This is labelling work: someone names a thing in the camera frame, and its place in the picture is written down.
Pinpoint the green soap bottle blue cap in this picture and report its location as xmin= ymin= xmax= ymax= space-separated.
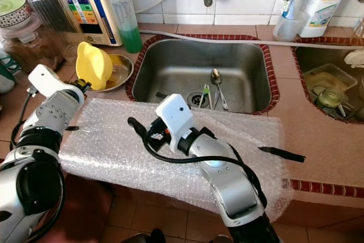
xmin=110 ymin=0 xmax=143 ymax=55

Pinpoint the black robot foot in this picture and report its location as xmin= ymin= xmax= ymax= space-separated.
xmin=124 ymin=229 xmax=167 ymax=243
xmin=209 ymin=234 xmax=233 ymax=243

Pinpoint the brown powder jar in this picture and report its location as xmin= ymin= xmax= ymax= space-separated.
xmin=0 ymin=14 xmax=60 ymax=74

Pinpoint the green and white utensil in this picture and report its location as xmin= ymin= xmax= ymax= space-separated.
xmin=199 ymin=84 xmax=212 ymax=109

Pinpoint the tall clear jar orange lid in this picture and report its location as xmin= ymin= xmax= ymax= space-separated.
xmin=19 ymin=0 xmax=77 ymax=61

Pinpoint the glass cup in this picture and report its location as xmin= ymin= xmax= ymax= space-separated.
xmin=316 ymin=88 xmax=348 ymax=114

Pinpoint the clear food container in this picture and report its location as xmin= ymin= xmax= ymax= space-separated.
xmin=303 ymin=64 xmax=359 ymax=102

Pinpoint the clear plastic cup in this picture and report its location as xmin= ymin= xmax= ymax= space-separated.
xmin=273 ymin=10 xmax=307 ymax=43

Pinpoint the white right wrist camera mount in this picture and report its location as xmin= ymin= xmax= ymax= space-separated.
xmin=156 ymin=93 xmax=197 ymax=154

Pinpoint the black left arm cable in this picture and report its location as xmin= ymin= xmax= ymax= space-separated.
xmin=18 ymin=89 xmax=35 ymax=158

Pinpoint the steel bowl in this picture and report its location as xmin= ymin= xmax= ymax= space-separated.
xmin=94 ymin=54 xmax=134 ymax=93

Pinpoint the black robot right foot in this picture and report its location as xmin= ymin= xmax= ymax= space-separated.
xmin=209 ymin=234 xmax=233 ymax=243

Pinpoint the beige water ionizer appliance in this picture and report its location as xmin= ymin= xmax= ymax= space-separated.
xmin=51 ymin=0 xmax=123 ymax=47

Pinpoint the round tin green lid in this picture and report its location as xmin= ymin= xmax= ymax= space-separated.
xmin=0 ymin=0 xmax=32 ymax=28

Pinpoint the white pipe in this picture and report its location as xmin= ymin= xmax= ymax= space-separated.
xmin=139 ymin=27 xmax=364 ymax=50

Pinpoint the white ladle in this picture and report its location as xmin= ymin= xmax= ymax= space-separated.
xmin=344 ymin=50 xmax=364 ymax=68

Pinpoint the white and teal mug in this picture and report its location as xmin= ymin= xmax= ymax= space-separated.
xmin=0 ymin=55 xmax=16 ymax=94

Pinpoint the white detergent bottle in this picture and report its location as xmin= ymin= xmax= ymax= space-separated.
xmin=299 ymin=0 xmax=356 ymax=39

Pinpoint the black robot left foot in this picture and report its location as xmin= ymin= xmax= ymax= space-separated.
xmin=124 ymin=229 xmax=167 ymax=243

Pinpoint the steel sink basin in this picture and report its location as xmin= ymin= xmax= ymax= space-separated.
xmin=126 ymin=35 xmax=279 ymax=116
xmin=293 ymin=44 xmax=364 ymax=123

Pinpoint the clear bubble wrap sheet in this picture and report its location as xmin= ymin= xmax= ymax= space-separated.
xmin=60 ymin=98 xmax=293 ymax=221

